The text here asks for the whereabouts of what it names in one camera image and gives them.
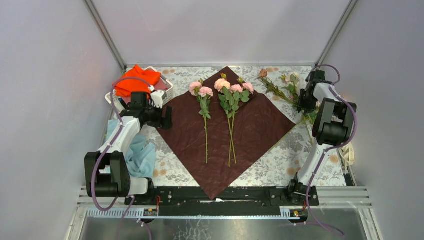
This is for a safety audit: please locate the dried brown fake flower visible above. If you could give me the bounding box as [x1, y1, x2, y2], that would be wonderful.
[258, 69, 298, 106]

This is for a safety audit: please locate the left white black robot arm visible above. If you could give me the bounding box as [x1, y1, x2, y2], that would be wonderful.
[84, 90, 173, 206]

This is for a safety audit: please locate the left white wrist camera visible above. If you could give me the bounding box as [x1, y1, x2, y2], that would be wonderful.
[150, 90, 167, 109]

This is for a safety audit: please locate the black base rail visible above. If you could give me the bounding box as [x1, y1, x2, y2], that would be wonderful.
[133, 186, 320, 217]

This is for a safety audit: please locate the cream ribbon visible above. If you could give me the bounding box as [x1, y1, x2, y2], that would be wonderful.
[337, 143, 356, 171]

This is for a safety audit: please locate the dark red wrapping paper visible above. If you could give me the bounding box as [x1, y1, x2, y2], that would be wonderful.
[157, 67, 295, 197]

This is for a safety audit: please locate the light blue cloth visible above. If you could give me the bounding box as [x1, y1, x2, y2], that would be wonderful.
[99, 117, 156, 178]

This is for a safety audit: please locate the pink fake flower bunch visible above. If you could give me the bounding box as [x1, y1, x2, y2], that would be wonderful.
[214, 73, 255, 167]

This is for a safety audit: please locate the white plastic basket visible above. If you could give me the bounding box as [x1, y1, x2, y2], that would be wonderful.
[105, 66, 174, 113]

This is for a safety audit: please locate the orange folded cloth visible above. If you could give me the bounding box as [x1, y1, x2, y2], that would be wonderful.
[114, 65, 161, 98]

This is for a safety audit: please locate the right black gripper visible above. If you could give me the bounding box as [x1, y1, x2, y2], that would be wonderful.
[296, 89, 317, 116]

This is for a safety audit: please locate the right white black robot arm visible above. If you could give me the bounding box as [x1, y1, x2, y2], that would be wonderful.
[297, 68, 358, 187]

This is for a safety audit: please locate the peach fake flower stem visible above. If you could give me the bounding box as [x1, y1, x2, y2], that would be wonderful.
[302, 101, 321, 145]

